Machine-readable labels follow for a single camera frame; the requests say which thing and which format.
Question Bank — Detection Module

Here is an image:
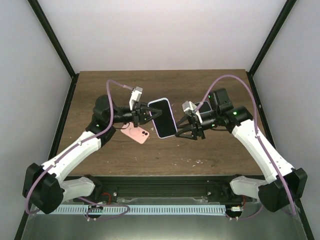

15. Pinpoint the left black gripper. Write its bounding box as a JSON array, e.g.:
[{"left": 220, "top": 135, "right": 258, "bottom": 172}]
[{"left": 108, "top": 102, "right": 162, "bottom": 128}]

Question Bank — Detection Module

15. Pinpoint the phone from purple case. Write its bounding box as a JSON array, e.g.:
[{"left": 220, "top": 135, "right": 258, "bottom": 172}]
[{"left": 147, "top": 97, "right": 177, "bottom": 139}]

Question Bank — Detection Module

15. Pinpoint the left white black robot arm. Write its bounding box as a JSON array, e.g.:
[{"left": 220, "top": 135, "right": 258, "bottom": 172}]
[{"left": 22, "top": 95, "right": 162, "bottom": 214}]

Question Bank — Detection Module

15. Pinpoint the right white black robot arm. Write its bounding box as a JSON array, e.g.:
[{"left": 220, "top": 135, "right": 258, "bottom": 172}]
[{"left": 175, "top": 88, "right": 308, "bottom": 212}]

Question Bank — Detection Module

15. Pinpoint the pink phone case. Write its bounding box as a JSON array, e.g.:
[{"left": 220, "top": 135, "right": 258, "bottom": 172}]
[{"left": 120, "top": 122, "right": 150, "bottom": 144}]

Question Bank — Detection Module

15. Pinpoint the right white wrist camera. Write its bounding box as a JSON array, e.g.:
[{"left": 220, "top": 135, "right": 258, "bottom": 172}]
[{"left": 182, "top": 101, "right": 197, "bottom": 116}]

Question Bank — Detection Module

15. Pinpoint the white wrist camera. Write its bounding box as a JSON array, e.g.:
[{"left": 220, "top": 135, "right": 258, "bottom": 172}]
[
  {"left": 182, "top": 101, "right": 197, "bottom": 116},
  {"left": 129, "top": 86, "right": 143, "bottom": 111}
]

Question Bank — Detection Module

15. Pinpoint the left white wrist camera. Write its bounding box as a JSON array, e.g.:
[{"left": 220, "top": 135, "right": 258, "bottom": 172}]
[{"left": 129, "top": 86, "right": 143, "bottom": 111}]

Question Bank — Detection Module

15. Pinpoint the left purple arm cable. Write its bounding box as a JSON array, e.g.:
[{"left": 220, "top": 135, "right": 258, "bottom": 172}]
[{"left": 24, "top": 79, "right": 136, "bottom": 215}]

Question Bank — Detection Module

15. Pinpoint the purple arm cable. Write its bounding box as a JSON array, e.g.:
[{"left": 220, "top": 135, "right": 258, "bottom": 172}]
[
  {"left": 193, "top": 74, "right": 297, "bottom": 216},
  {"left": 24, "top": 79, "right": 136, "bottom": 215}
]

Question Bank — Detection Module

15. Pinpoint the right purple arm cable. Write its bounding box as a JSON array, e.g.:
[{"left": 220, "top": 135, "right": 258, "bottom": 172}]
[{"left": 193, "top": 74, "right": 297, "bottom": 216}]

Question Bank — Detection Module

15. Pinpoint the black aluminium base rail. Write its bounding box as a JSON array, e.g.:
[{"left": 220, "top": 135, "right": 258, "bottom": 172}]
[{"left": 87, "top": 174, "right": 253, "bottom": 205}]

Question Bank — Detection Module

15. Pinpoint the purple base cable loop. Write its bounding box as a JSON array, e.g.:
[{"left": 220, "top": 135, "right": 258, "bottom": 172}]
[{"left": 77, "top": 197, "right": 131, "bottom": 222}]

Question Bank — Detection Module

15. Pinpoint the left black frame post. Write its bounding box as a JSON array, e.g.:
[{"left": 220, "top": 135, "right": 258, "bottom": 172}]
[{"left": 26, "top": 0, "right": 77, "bottom": 79}]

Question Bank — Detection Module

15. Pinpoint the black frame post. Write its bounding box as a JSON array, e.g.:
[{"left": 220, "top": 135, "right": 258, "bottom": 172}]
[
  {"left": 26, "top": 0, "right": 77, "bottom": 79},
  {"left": 249, "top": 0, "right": 298, "bottom": 74}
]

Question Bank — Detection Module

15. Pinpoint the right black frame post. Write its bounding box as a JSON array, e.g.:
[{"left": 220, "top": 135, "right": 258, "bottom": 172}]
[{"left": 249, "top": 0, "right": 298, "bottom": 74}]

